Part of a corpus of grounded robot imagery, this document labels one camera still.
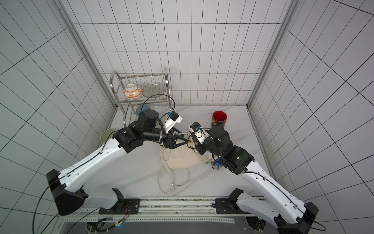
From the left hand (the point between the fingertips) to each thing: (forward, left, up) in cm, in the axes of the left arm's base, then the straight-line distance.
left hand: (181, 141), depth 65 cm
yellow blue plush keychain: (-1, -20, -25) cm, 32 cm away
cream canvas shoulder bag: (+4, -1, -23) cm, 23 cm away
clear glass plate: (+40, +21, -3) cm, 45 cm away
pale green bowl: (+20, +53, -26) cm, 62 cm away
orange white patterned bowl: (+33, +31, +1) cm, 45 cm away
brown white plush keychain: (+1, -5, -3) cm, 6 cm away
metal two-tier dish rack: (+37, +40, +3) cm, 55 cm away
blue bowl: (+40, +32, -21) cm, 56 cm away
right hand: (+4, -3, -1) cm, 5 cm away
